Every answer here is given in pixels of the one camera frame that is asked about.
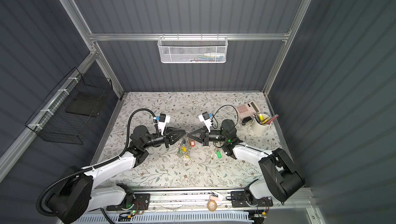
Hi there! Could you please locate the black wire basket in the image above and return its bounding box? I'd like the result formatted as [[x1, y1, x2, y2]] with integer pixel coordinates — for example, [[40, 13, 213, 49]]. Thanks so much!
[[25, 70, 113, 145]]

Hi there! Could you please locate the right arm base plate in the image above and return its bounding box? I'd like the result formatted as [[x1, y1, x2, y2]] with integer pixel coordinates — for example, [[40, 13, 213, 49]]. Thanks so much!
[[226, 191, 273, 208]]

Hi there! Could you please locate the keyring bunch with grey strap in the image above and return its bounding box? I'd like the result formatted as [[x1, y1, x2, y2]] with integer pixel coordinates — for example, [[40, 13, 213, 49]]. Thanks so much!
[[176, 135, 196, 161]]

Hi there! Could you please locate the white pen cup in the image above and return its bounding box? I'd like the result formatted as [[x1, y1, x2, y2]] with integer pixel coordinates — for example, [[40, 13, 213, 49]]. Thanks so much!
[[251, 114, 270, 135]]

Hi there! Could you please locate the white cable duct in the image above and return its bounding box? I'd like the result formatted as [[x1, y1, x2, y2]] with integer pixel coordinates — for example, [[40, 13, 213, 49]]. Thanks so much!
[[75, 211, 254, 224]]

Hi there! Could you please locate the white wire mesh basket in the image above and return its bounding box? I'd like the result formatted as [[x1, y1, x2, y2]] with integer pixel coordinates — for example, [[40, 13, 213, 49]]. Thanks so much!
[[157, 37, 229, 64]]

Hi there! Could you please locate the key with green tag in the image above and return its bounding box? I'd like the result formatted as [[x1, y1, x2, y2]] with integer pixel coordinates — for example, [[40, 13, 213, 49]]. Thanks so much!
[[215, 147, 222, 159]]

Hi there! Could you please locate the black corrugated cable left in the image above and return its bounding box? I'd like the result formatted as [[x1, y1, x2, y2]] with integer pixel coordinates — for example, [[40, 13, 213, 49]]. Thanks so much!
[[35, 108, 157, 217]]

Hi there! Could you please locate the floral table mat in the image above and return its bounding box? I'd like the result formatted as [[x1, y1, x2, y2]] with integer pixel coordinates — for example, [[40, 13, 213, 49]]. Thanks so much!
[[99, 92, 269, 188]]

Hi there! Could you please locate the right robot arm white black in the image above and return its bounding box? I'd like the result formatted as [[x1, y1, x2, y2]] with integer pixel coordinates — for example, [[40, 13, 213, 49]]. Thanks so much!
[[187, 119, 305, 204]]

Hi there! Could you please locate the tape roll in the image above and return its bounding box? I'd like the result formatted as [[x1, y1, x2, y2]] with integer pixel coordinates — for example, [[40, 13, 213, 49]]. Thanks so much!
[[207, 200, 218, 212]]

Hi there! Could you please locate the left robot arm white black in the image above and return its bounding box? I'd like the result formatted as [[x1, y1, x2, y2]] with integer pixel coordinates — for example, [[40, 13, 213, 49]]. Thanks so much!
[[36, 125, 186, 224]]

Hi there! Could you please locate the pink pen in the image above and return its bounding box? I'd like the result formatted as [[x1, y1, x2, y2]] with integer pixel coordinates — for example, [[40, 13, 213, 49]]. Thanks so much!
[[264, 114, 279, 125]]

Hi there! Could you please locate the pink calculator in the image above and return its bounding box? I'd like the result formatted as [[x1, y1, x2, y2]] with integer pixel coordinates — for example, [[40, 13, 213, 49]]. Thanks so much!
[[236, 101, 261, 119]]

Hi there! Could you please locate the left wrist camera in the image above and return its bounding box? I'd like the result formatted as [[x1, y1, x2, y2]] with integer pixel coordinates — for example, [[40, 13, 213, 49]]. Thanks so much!
[[153, 113, 170, 135]]

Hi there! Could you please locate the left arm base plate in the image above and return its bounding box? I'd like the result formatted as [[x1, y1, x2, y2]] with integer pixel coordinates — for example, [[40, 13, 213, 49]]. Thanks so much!
[[106, 194, 151, 211]]

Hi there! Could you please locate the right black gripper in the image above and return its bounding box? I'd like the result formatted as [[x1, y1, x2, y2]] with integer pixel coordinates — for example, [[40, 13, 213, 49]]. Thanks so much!
[[189, 127, 229, 148]]

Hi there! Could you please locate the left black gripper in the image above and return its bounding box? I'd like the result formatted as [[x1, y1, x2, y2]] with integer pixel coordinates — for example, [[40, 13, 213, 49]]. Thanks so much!
[[142, 127, 185, 151]]

